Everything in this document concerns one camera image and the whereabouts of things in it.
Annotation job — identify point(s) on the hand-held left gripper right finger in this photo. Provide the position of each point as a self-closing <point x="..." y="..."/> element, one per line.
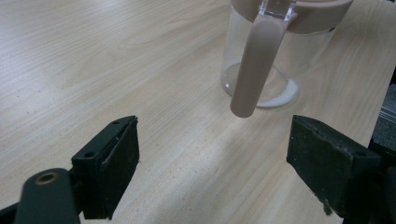
<point x="330" y="161"/>

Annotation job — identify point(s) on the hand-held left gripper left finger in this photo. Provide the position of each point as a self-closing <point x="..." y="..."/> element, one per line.
<point x="106" y="168"/>

